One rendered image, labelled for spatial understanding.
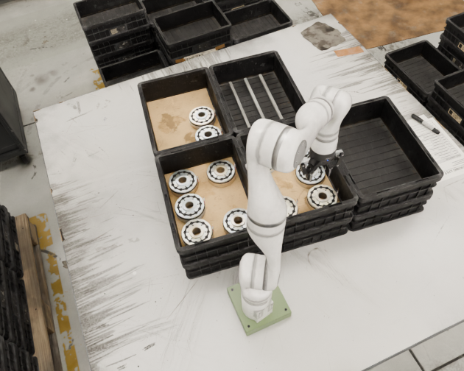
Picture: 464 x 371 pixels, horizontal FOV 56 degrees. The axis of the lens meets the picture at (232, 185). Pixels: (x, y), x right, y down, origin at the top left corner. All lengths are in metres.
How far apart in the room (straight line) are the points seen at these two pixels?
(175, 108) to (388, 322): 1.13
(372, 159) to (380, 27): 2.16
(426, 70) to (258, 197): 2.18
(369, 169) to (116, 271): 0.97
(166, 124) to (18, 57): 2.31
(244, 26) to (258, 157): 2.23
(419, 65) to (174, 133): 1.76
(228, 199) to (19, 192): 1.71
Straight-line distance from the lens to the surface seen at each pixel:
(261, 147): 0.84
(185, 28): 2.87
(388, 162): 1.68
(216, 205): 1.52
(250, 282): 1.14
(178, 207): 1.51
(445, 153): 1.95
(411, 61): 3.03
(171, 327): 1.50
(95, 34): 2.93
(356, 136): 1.74
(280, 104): 1.82
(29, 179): 2.98
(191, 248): 1.34
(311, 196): 1.51
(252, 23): 3.05
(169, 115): 1.83
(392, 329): 1.53
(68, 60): 3.72
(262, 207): 0.94
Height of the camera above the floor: 2.11
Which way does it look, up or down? 55 degrees down
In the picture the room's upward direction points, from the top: 6 degrees counter-clockwise
